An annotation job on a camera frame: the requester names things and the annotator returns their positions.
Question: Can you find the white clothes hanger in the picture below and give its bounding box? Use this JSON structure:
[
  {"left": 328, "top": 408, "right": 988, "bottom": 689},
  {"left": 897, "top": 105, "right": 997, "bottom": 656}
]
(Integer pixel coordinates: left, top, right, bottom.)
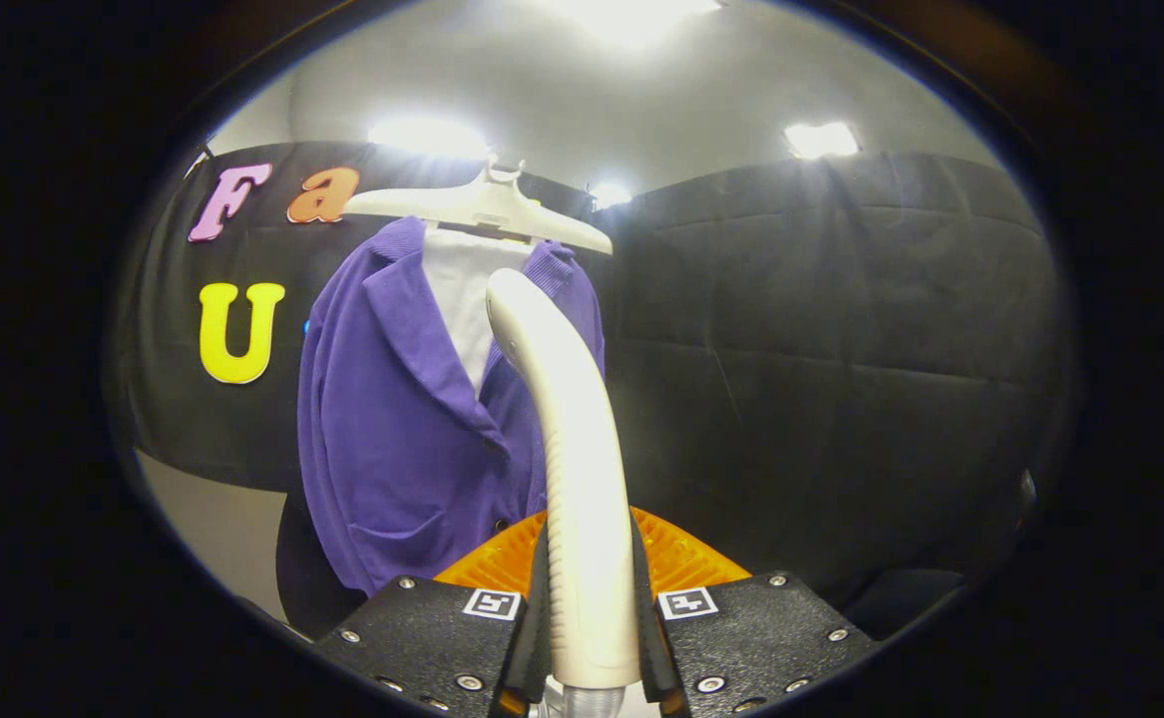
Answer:
[{"left": 342, "top": 155, "right": 614, "bottom": 256}]

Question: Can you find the purple jacket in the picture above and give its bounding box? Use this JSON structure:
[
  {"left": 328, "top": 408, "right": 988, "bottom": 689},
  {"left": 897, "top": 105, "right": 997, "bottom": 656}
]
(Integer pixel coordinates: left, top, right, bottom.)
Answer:
[{"left": 297, "top": 216, "right": 607, "bottom": 597}]

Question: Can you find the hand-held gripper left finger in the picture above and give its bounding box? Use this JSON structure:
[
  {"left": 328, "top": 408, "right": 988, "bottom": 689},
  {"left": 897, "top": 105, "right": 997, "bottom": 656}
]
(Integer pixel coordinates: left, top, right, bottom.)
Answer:
[{"left": 312, "top": 511, "right": 551, "bottom": 718}]

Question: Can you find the white shirt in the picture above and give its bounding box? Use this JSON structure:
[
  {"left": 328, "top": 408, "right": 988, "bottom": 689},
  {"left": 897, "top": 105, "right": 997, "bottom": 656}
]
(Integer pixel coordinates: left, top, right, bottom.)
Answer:
[{"left": 422, "top": 224, "right": 538, "bottom": 400}]

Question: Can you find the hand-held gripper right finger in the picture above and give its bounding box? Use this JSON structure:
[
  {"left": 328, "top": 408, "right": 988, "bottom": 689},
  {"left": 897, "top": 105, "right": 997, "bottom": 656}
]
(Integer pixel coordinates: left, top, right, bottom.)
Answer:
[{"left": 633, "top": 507, "right": 882, "bottom": 718}]

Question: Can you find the white garment steamer head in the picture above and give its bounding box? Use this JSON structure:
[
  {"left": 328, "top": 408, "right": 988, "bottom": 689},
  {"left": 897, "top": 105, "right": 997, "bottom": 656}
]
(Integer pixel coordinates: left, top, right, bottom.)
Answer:
[{"left": 486, "top": 267, "right": 642, "bottom": 691}]

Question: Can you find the large ceiling light panel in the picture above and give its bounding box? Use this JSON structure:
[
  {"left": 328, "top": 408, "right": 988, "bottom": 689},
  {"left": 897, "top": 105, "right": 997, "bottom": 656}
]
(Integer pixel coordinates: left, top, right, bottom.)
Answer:
[{"left": 542, "top": 0, "right": 724, "bottom": 47}]

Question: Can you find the black backdrop cloth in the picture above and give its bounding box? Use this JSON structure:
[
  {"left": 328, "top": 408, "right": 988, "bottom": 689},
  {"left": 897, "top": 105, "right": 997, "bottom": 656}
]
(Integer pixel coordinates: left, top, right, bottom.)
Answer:
[{"left": 103, "top": 140, "right": 1076, "bottom": 639}]

